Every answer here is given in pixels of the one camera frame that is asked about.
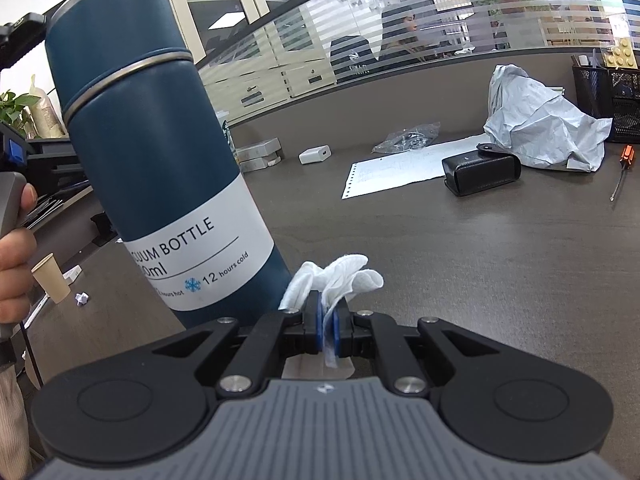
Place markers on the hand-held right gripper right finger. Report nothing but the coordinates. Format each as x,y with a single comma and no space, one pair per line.
341,330

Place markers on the beige paper cup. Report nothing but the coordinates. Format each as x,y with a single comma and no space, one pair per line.
51,280

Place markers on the white flat box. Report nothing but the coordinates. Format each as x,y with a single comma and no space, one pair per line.
257,148
262,164

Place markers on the grey crumpled plastic bag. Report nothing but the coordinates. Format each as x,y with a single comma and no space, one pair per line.
540,125

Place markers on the person's left forearm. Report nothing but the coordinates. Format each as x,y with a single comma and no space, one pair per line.
15,420

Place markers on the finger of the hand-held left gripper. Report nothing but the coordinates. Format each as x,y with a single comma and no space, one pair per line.
16,151
22,37

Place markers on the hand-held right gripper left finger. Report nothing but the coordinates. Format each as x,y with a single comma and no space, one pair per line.
314,322

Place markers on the black leather case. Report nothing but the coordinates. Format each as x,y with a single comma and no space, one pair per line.
480,172

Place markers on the small crumpled paper scrap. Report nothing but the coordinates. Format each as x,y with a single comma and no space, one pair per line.
81,298

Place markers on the beige snack bag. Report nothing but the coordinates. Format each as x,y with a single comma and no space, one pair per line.
47,110

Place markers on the black office chair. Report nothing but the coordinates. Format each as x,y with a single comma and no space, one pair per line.
355,60

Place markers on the clear plastic parts bag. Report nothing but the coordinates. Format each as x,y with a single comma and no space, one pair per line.
407,139

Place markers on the black mesh desk organizer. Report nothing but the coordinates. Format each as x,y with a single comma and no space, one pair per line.
610,105

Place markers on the blue vacuum bottle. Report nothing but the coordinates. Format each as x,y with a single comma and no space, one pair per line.
150,160

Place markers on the clear plastic lidded cup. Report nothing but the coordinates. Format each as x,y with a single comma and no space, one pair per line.
231,135

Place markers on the small leafy plant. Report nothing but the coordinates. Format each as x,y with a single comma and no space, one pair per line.
15,110

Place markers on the striped glass partition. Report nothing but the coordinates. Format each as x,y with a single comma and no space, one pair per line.
450,15

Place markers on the person's left hand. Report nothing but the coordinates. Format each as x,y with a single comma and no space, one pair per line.
17,270

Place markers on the white perforated paper sheet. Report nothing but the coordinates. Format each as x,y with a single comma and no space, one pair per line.
395,172

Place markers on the white power adapter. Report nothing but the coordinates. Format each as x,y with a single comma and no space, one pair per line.
315,155

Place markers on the white paper towel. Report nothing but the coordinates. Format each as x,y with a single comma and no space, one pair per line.
350,272

